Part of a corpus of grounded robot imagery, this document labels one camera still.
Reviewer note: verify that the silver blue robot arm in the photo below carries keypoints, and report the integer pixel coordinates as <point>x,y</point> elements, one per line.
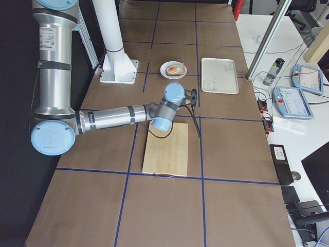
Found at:
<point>56,123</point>

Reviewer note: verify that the white round plate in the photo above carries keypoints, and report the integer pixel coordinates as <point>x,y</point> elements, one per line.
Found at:
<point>163,70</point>

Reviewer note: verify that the wooden cutting board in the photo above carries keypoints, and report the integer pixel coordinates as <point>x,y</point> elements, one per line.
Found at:
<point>167,152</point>

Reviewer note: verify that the fried egg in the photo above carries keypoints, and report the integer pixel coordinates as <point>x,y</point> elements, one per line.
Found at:
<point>173,69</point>

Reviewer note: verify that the cream bear serving tray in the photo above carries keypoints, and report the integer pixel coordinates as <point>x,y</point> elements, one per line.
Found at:
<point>219,76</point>

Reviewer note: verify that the black orange connector strip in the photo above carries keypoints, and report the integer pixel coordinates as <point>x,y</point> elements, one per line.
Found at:
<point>266,118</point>

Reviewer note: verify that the black power adapter box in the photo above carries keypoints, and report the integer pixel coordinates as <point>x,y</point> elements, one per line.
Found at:
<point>281,164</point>

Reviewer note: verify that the clear water bottle black cap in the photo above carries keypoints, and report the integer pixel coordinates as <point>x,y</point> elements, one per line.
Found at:
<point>273,72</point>

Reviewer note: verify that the teach pendant near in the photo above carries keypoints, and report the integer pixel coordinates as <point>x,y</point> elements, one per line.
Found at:
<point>291,102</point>

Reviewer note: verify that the teach pendant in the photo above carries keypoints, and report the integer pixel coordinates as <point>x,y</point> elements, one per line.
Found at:
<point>291,102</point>
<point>308,79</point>

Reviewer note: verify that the teach pendant far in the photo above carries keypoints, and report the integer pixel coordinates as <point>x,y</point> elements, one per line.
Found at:
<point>308,79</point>

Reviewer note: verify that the black laptop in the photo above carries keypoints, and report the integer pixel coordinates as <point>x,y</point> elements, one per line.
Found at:
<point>316,168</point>

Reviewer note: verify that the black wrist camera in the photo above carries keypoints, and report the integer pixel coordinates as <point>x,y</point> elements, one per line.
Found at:
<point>190,97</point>

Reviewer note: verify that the white mounting pedestal column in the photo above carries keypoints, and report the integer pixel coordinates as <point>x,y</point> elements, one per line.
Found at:
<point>117,66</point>

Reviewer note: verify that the aluminium frame post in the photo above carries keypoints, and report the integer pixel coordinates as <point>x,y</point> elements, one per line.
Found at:
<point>270,32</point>

